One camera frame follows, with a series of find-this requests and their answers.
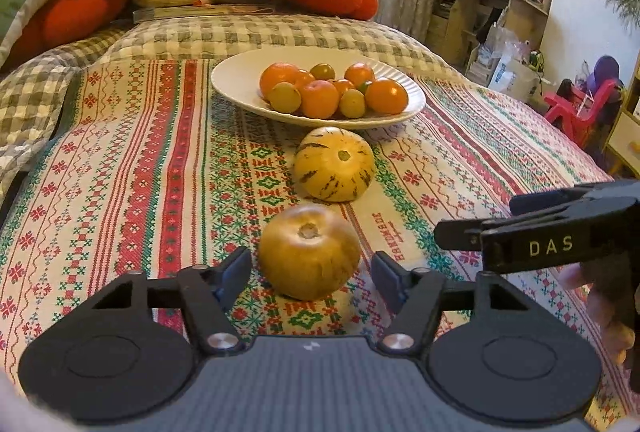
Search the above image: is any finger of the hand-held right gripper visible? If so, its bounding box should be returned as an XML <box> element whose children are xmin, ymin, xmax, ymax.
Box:
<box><xmin>434</xmin><ymin>197</ymin><xmax>640</xmax><ymax>274</ymax></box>
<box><xmin>510</xmin><ymin>179</ymin><xmax>640</xmax><ymax>216</ymax></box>

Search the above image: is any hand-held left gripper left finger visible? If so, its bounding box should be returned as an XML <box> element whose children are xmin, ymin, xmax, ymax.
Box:
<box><xmin>77</xmin><ymin>246</ymin><xmax>252</xmax><ymax>354</ymax></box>

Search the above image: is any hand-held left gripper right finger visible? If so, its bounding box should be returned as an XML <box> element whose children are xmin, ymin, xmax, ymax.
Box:
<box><xmin>371</xmin><ymin>251</ymin><xmax>547</xmax><ymax>354</ymax></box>

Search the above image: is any large brownish tomato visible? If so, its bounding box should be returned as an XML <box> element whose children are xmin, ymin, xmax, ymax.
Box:
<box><xmin>258</xmin><ymin>205</ymin><xmax>362</xmax><ymax>301</ymax></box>

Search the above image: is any yellowish green tomato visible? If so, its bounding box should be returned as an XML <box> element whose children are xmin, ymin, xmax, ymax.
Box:
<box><xmin>339</xmin><ymin>89</ymin><xmax>367</xmax><ymax>118</ymax></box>

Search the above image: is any white ribbed plate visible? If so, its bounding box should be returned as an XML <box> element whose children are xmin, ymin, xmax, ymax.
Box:
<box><xmin>211</xmin><ymin>47</ymin><xmax>427</xmax><ymax>130</ymax></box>

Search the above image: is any person's right hand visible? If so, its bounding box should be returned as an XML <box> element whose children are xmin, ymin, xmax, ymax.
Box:
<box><xmin>557</xmin><ymin>263</ymin><xmax>636</xmax><ymax>365</ymax></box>

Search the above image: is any wooden cabinet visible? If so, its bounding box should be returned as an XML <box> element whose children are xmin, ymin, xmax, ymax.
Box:
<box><xmin>602</xmin><ymin>62</ymin><xmax>640</xmax><ymax>178</ymax></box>

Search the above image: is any red plastic chair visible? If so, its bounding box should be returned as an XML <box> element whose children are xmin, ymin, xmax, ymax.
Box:
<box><xmin>544</xmin><ymin>80</ymin><xmax>626</xmax><ymax>148</ymax></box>

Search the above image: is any striped yellow pepino melon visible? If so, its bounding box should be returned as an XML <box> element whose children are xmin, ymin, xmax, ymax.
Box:
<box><xmin>293</xmin><ymin>127</ymin><xmax>376</xmax><ymax>203</ymax></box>

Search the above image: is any white plastic bag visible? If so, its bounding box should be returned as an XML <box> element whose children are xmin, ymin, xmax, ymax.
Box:
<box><xmin>487</xmin><ymin>52</ymin><xmax>541</xmax><ymax>100</ymax></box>

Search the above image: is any striped embroidered blanket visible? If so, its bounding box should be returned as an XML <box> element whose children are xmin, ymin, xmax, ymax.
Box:
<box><xmin>0</xmin><ymin>57</ymin><xmax>640</xmax><ymax>432</ymax></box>

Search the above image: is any wooden shelf desk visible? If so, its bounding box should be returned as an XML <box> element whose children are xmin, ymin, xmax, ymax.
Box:
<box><xmin>427</xmin><ymin>0</ymin><xmax>561</xmax><ymax>68</ymax></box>

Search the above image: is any checked quilt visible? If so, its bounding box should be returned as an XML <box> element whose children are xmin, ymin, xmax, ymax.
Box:
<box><xmin>0</xmin><ymin>15</ymin><xmax>466</xmax><ymax>213</ymax></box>

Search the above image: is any stack of papers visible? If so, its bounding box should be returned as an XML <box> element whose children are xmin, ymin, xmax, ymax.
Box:
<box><xmin>132</xmin><ymin>0</ymin><xmax>276</xmax><ymax>24</ymax></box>

